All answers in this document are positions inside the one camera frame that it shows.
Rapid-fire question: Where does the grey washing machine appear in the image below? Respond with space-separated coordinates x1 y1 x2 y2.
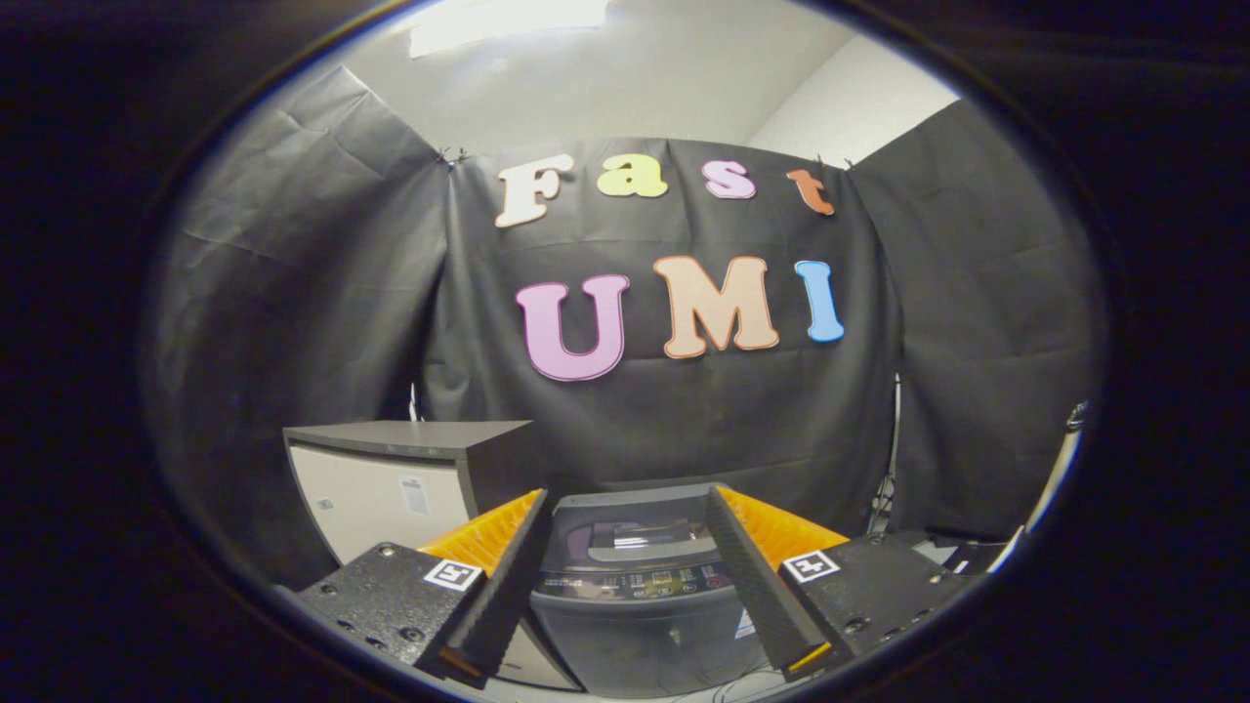
527 483 782 699

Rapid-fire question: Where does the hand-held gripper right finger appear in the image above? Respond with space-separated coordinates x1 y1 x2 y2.
705 483 978 682

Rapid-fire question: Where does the black box on floor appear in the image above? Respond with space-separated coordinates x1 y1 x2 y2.
933 535 1012 579

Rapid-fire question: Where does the black backdrop cloth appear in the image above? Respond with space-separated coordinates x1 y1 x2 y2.
142 66 1104 587

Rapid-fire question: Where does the dark transparent washing machine lid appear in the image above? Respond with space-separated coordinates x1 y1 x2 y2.
542 485 729 577

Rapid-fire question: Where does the white pole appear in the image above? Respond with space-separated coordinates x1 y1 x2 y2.
1006 400 1090 567

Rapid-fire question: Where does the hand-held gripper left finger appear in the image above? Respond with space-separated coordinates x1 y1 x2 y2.
278 488 553 689

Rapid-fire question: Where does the black hanging cable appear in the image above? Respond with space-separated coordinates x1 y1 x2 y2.
867 376 905 536

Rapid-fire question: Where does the white cabinet with dark top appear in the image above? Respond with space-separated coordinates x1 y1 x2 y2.
283 420 587 692

